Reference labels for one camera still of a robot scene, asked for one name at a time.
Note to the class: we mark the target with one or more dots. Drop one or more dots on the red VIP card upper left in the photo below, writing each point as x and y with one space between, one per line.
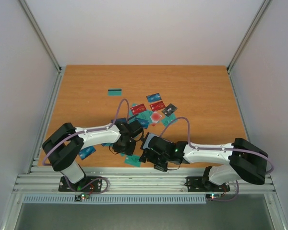
137 109

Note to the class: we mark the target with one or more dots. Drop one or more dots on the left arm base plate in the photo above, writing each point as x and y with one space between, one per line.
87 184

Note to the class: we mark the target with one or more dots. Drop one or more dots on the right circuit board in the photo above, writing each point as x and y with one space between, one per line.
214 196

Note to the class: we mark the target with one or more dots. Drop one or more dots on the blue card far left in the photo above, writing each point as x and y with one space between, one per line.
86 152

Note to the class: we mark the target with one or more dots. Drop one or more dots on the red vip card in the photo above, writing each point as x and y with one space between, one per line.
157 106
137 109

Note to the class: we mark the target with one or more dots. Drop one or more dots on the aluminium rail frame front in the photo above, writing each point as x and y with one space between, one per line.
123 180

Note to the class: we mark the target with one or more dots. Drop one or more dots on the left circuit board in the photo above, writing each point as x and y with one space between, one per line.
82 197

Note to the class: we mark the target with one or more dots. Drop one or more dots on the teal card magnetic stripe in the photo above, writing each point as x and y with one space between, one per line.
114 92

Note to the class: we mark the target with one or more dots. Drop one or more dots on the white red pattern card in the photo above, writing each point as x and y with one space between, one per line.
155 118

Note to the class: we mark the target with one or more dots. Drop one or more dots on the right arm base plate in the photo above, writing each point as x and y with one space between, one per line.
198 184

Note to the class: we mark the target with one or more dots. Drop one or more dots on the blue card centre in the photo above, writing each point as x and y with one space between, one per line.
144 123

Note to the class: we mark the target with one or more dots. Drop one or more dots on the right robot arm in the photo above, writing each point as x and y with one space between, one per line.
240 160

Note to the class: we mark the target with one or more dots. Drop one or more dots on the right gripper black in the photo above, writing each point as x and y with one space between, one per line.
151 158

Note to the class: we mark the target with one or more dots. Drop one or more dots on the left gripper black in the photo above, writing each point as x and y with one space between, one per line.
130 152

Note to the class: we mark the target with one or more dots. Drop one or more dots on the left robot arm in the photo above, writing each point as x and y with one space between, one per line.
67 142

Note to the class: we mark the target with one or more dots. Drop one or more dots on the black VIP card right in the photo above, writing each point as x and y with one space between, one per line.
169 110

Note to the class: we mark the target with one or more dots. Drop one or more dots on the grey slotted cable duct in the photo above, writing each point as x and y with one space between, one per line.
114 199

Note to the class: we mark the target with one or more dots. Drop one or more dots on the blue card striped left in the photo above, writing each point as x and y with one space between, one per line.
119 120

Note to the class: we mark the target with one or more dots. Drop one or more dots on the red VIP card upper right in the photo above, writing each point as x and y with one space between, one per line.
157 106

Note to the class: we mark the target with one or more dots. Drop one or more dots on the circuit board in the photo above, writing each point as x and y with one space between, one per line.
214 196
82 197

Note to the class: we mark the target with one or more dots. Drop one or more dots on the teal VIP card bottom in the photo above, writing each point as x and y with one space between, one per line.
133 161

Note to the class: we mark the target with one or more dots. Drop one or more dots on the blue card top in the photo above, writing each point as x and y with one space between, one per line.
154 97

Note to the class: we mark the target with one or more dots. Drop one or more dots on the teal card right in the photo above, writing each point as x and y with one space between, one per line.
168 119

